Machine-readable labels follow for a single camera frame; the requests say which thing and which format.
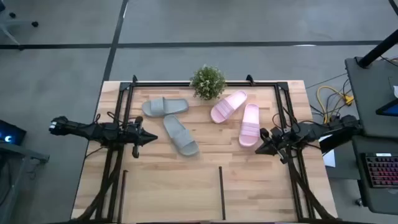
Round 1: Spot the black pole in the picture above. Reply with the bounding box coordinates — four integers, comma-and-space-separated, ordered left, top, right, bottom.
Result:
356, 28, 398, 68

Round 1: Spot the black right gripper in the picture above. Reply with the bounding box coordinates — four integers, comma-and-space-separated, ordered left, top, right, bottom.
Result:
254, 127, 293, 165

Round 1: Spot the grey office chair base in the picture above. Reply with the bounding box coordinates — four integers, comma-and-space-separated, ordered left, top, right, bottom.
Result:
0, 0, 40, 51

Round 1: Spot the grey metal desk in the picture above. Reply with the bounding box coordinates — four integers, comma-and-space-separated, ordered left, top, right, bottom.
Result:
0, 142, 50, 224

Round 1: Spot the yellow cable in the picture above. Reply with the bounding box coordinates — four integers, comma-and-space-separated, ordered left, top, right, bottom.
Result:
316, 85, 354, 124

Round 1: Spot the pink slide sandal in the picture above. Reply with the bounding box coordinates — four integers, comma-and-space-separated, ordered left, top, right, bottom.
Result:
210, 90, 249, 124
238, 103, 261, 148

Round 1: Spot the black backlit keyboard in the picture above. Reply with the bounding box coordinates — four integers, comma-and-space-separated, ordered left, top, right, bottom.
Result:
364, 152, 398, 189

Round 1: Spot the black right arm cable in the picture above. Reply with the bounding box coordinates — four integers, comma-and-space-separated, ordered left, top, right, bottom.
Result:
272, 106, 300, 132

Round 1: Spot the black computer with blue light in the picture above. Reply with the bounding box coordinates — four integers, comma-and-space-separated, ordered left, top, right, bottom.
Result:
0, 119, 27, 146

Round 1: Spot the tablet with blue screen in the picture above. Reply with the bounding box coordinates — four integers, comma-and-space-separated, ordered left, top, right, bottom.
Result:
375, 98, 398, 117

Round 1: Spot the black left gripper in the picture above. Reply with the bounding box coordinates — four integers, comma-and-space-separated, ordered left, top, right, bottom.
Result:
124, 116, 159, 159

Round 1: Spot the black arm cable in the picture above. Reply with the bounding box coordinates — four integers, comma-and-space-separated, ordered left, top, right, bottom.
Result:
272, 106, 300, 132
92, 111, 126, 126

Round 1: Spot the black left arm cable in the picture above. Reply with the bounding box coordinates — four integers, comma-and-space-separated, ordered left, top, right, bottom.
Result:
92, 111, 126, 126

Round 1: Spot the white paper sheet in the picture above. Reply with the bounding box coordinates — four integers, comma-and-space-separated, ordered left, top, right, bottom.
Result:
322, 134, 337, 168

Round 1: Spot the dark grey keyboard desk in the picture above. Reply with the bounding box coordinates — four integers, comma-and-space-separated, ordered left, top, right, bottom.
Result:
350, 135, 398, 216

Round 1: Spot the green potted plant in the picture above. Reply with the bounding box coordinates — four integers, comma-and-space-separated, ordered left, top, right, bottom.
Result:
189, 64, 228, 101

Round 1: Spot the grey slide sandal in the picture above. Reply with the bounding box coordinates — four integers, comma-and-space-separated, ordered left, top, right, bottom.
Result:
162, 114, 200, 157
141, 96, 190, 118

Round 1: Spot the black metal table frame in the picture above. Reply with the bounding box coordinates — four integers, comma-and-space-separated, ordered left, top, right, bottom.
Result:
73, 74, 340, 224

